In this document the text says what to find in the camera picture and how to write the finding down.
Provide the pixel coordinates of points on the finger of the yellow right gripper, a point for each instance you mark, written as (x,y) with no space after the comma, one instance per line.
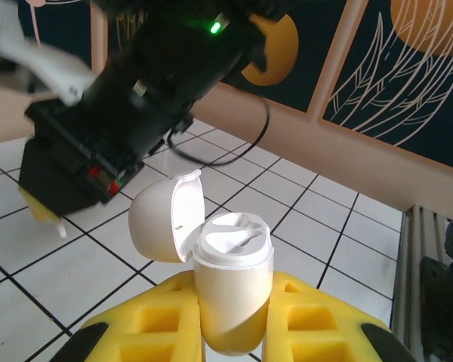
(41,209)

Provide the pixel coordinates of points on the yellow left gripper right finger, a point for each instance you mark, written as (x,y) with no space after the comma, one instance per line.
(313,320)

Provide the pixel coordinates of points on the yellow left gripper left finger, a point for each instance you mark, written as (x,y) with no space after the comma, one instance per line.
(151,324)

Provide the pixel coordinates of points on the earbuds charging case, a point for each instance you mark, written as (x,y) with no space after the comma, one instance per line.
(230,286)

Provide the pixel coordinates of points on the aluminium side rail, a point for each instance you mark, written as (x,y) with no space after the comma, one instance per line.
(411,264)

